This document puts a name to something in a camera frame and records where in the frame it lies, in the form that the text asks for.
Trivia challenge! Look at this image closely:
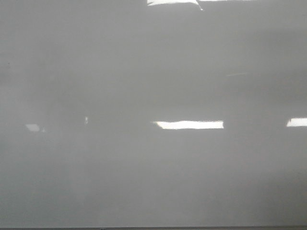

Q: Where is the white whiteboard with aluminium frame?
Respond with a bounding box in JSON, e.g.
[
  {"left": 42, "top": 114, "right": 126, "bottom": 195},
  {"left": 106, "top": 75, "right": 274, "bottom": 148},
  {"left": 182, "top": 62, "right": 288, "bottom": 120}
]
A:
[{"left": 0, "top": 0, "right": 307, "bottom": 228}]

